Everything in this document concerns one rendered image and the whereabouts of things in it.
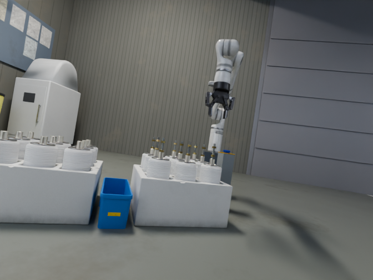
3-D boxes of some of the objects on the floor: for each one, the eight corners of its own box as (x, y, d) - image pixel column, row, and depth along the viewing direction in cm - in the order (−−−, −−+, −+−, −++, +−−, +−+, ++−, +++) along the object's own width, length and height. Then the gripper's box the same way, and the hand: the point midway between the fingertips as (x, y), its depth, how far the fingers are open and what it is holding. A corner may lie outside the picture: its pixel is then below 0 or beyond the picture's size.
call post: (210, 206, 122) (217, 152, 123) (221, 206, 124) (228, 153, 125) (215, 210, 115) (223, 153, 116) (227, 210, 117) (235, 154, 118)
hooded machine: (43, 143, 371) (55, 66, 375) (72, 148, 361) (85, 69, 365) (2, 141, 303) (18, 47, 306) (37, 146, 293) (53, 50, 296)
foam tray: (128, 196, 116) (133, 164, 116) (195, 201, 128) (199, 171, 129) (134, 226, 79) (141, 177, 79) (227, 228, 91) (232, 186, 91)
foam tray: (8, 189, 99) (14, 150, 100) (97, 195, 111) (103, 160, 112) (-57, 221, 62) (-46, 160, 63) (88, 225, 74) (96, 173, 75)
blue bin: (100, 202, 100) (104, 176, 100) (124, 203, 103) (127, 179, 104) (94, 229, 71) (100, 194, 72) (128, 230, 75) (133, 195, 75)
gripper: (209, 76, 92) (204, 113, 92) (241, 84, 96) (236, 119, 95) (203, 81, 100) (198, 115, 99) (233, 88, 103) (228, 120, 103)
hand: (217, 114), depth 97 cm, fingers open, 6 cm apart
